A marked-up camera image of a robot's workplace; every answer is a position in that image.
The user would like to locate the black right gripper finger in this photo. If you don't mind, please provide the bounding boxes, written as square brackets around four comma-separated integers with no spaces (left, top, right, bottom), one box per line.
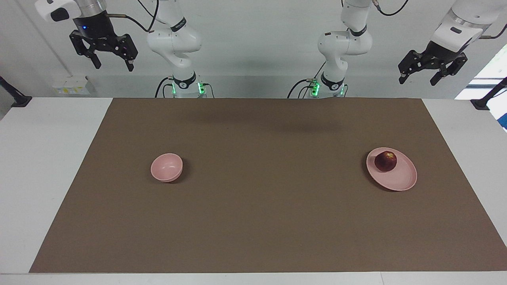
[114,34,138,72]
[70,31,101,70]

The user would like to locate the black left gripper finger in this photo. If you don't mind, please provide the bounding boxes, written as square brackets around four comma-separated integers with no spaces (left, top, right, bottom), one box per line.
[398,49,427,84]
[430,53,468,86]

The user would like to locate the red apple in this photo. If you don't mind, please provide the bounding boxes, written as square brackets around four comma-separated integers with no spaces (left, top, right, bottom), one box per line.
[374,151,398,173]

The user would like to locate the pink plate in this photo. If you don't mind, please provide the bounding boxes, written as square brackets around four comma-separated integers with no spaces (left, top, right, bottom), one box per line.
[366,148,417,192]

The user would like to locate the pink bowl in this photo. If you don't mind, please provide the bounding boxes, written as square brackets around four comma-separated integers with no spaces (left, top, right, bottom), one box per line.
[151,153,183,182]

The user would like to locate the black clamp stand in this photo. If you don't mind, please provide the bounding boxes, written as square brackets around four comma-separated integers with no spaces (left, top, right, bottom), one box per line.
[471,77,507,110]
[0,75,32,108]

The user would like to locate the brown table mat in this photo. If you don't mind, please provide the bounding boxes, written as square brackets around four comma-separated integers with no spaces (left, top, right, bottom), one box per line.
[29,98,507,274]

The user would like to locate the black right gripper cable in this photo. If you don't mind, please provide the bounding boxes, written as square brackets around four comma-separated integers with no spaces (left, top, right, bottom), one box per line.
[106,0,160,33]

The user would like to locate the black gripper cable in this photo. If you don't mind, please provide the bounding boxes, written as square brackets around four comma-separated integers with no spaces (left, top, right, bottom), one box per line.
[372,0,507,40]
[106,0,160,33]

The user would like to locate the white wall socket box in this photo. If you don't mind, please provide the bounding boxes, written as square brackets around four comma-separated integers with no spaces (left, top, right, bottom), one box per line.
[53,76,91,95]

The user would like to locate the black right arm base cable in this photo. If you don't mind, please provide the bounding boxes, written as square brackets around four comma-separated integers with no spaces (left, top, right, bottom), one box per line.
[154,77,173,98]

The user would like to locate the black arm base cable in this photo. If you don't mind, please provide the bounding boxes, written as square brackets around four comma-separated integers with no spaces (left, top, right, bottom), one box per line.
[287,78,317,98]
[154,77,173,98]

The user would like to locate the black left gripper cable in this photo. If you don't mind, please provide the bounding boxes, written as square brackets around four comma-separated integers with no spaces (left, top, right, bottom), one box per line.
[372,0,507,40]

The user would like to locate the black left arm base cable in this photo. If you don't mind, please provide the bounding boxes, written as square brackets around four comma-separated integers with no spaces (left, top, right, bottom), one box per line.
[287,78,317,98]

